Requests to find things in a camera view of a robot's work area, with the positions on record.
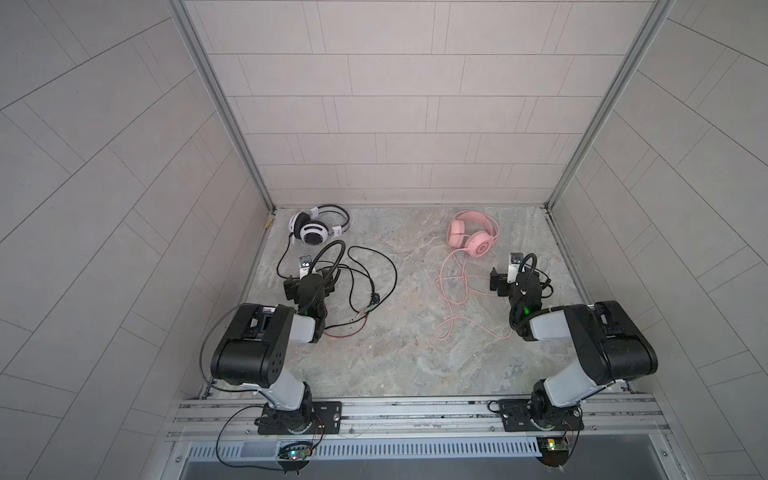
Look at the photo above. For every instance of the pink headphones with cable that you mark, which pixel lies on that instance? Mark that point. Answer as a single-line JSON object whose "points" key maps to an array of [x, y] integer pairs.
{"points": [[470, 235]]}

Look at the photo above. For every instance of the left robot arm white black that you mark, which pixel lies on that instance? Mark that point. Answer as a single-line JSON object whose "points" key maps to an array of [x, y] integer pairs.
{"points": [[253, 350]]}

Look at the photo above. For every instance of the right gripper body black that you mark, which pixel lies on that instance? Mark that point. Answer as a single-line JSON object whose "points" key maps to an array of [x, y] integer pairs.
{"points": [[499, 281]]}

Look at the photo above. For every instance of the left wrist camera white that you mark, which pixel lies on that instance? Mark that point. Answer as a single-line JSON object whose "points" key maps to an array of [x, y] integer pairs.
{"points": [[305, 262]]}

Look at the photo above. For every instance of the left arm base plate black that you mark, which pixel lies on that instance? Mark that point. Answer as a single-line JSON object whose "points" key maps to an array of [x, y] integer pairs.
{"points": [[327, 417]]}

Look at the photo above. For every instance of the right circuit board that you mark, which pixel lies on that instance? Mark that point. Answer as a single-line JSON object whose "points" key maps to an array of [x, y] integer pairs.
{"points": [[554, 451]]}

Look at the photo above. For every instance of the white black headphones with cable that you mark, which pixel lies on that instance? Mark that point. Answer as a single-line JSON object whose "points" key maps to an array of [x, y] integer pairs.
{"points": [[323, 226]]}

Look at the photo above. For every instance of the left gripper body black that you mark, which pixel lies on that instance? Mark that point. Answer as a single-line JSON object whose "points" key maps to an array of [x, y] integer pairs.
{"points": [[294, 285]]}

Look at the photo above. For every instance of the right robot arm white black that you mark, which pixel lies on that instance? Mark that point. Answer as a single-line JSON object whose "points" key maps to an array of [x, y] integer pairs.
{"points": [[608, 345]]}

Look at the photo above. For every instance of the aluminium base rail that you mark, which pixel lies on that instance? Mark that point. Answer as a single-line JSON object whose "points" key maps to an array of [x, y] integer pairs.
{"points": [[415, 428]]}

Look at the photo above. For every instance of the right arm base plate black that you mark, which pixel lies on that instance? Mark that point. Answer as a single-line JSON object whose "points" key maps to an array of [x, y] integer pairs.
{"points": [[527, 415]]}

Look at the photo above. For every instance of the left circuit board green led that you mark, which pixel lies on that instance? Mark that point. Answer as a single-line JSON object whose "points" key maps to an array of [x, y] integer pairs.
{"points": [[295, 452]]}

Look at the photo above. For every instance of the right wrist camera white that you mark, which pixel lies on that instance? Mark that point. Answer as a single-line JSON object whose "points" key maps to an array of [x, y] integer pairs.
{"points": [[515, 261]]}

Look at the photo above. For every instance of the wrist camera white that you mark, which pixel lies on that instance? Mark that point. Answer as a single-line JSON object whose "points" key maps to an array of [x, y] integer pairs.
{"points": [[305, 262], [515, 261]]}

